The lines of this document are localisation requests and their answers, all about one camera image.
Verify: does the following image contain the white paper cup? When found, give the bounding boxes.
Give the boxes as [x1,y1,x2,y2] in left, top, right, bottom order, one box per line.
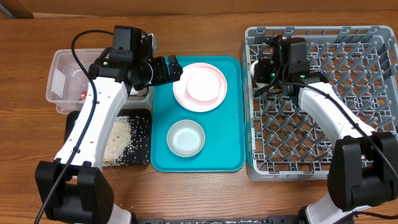
[250,58,271,88]

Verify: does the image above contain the red snack wrapper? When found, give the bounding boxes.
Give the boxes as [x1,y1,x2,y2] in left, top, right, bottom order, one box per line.
[79,90,87,101]

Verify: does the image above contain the white rice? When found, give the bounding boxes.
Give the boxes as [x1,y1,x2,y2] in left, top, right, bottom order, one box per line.
[102,115,150,166]

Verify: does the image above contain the grey bowl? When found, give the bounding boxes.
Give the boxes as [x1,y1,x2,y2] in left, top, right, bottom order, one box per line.
[167,119,205,157]

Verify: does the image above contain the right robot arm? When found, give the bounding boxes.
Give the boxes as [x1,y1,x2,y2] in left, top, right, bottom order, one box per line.
[251,35,397,223]

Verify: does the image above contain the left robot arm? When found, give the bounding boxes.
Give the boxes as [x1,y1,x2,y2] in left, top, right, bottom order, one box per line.
[35,48,183,223]

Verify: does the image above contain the grey dishwasher rack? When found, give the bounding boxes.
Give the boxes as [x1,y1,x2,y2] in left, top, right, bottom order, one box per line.
[240,26,397,181]

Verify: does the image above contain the clear plastic bin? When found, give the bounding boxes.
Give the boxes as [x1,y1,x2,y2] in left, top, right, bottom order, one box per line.
[46,49,154,114]

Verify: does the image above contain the small pink plate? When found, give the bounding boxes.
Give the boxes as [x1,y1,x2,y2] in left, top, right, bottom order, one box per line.
[186,68,221,101]

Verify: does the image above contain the large pink plate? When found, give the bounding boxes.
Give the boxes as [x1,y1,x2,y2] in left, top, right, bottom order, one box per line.
[173,62,228,113]

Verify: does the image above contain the black plastic tray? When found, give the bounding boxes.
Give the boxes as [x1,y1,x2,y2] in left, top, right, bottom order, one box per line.
[63,108,152,167]

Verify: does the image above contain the teal serving tray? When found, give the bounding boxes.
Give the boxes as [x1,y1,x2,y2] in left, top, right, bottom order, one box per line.
[150,56,246,172]

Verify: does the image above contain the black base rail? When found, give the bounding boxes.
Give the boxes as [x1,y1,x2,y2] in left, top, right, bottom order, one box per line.
[132,215,308,224]

